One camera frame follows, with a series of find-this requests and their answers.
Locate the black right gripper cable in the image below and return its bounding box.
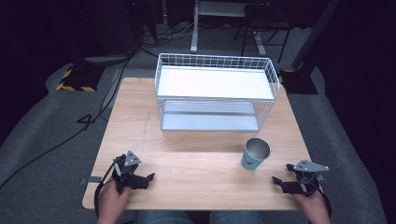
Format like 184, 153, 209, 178
312, 181, 332, 218

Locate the teal metal cup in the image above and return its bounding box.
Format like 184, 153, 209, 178
240, 137, 272, 172

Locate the grey table bracket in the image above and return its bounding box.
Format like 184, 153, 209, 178
79, 175, 103, 187

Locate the black chair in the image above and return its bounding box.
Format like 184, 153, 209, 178
233, 3, 293, 64

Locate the white wire shelf rack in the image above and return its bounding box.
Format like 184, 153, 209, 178
154, 52, 281, 133

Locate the white desk frame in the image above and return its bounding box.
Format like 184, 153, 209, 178
190, 0, 269, 58

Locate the long black floor cable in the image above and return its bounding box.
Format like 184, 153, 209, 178
0, 49, 136, 191

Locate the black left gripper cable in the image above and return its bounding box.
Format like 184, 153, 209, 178
93, 161, 117, 218

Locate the tangle of floor cables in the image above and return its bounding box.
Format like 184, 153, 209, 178
136, 18, 204, 50

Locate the person's leg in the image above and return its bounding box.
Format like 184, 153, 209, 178
133, 210, 194, 224
208, 210, 266, 224

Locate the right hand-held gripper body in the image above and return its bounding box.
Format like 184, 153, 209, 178
279, 159, 331, 198

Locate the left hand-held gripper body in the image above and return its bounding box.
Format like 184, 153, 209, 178
111, 150, 150, 191

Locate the person's left hand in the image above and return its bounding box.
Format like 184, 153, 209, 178
96, 180, 133, 222

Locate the black yellow striped stand base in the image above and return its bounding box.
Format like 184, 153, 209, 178
55, 63, 106, 93
277, 68, 319, 95

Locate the dark slanted stand pole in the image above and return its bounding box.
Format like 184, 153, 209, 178
290, 0, 342, 71

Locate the person's right leg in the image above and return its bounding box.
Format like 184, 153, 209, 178
208, 210, 266, 224

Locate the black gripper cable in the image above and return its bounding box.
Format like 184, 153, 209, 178
93, 161, 117, 218
312, 181, 332, 218

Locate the person's left leg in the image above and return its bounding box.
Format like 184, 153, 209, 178
133, 210, 194, 224

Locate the person's right hand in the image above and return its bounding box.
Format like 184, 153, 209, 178
292, 189, 332, 222

